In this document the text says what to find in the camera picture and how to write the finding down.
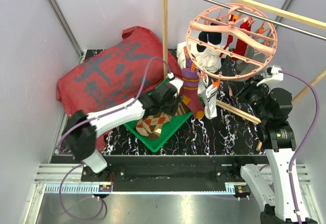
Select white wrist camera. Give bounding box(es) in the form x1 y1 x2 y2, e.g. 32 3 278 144
256 65 284 87
169 77 184 94

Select green plastic tray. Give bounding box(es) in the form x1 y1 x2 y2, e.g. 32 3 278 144
124 78 192 152

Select red printed cloth sack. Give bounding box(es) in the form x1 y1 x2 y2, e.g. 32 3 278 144
56 25 183 153

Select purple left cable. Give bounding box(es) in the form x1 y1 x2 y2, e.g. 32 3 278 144
56 57 175 221

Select pink round clip hanger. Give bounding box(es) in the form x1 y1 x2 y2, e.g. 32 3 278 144
183 4 278 81

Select metal hanging rod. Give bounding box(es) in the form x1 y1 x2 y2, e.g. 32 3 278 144
164 0 326 43

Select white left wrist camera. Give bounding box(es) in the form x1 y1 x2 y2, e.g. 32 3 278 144
169 77 184 94

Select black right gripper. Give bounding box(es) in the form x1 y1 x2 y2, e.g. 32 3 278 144
228 75 270 121

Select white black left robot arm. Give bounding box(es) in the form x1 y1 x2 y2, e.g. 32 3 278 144
62 78 183 181

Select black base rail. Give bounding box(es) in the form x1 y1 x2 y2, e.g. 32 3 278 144
81 155 267 194

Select brown striped sock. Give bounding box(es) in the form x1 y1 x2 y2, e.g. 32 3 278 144
174 102 191 117

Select red christmas sock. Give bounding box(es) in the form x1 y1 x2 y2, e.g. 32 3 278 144
220 17 254 56

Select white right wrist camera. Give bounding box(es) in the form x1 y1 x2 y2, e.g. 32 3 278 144
256 65 284 87

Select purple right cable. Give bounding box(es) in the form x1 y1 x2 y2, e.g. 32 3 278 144
280 70 320 224

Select purple cable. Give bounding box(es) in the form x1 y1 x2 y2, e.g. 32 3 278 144
280 70 320 224
56 57 175 221

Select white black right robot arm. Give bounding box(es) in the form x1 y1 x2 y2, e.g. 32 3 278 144
231 76 316 223

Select brown argyle sock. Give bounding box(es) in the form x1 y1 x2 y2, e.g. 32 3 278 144
135 112 172 140

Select grey sock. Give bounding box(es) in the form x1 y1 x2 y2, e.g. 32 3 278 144
234 48 265 76

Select purple striped sock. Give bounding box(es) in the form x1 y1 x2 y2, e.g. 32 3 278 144
182 68 205 119
185 58 196 71

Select wooden drying rack frame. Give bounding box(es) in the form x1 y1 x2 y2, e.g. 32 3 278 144
162 0 325 155

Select white black-striped sock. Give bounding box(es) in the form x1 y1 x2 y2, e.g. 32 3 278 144
204 84 218 119

